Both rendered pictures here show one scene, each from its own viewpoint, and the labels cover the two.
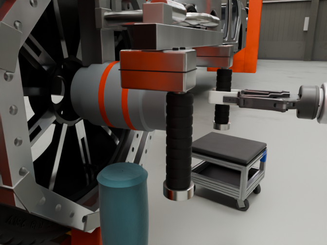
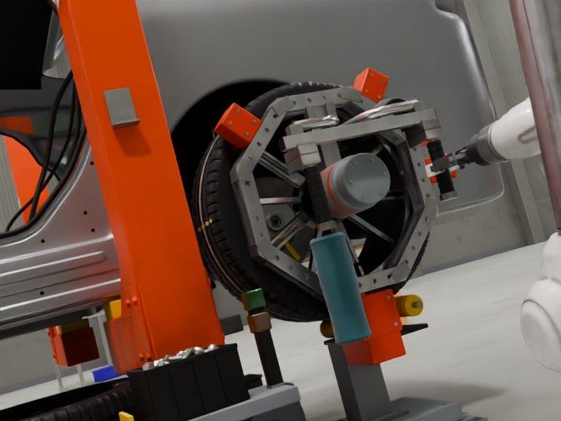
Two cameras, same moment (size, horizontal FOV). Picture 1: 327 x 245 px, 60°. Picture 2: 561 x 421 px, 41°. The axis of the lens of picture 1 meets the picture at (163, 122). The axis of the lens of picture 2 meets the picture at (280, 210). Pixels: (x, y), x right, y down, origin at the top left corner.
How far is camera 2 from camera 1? 1.52 m
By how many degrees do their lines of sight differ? 50
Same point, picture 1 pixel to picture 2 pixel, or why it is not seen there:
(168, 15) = (295, 129)
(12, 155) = (254, 225)
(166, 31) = (295, 138)
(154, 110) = (341, 188)
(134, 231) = (331, 275)
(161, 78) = (295, 161)
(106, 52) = (330, 159)
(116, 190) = (314, 245)
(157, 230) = not seen: outside the picture
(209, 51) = (413, 131)
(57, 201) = (290, 262)
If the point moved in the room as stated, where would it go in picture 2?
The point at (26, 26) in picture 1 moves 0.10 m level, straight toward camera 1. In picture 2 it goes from (255, 156) to (239, 154)
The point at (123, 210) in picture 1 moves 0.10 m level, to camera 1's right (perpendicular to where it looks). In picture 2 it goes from (320, 259) to (351, 251)
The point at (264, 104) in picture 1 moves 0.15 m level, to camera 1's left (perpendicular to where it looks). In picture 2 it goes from (443, 162) to (393, 180)
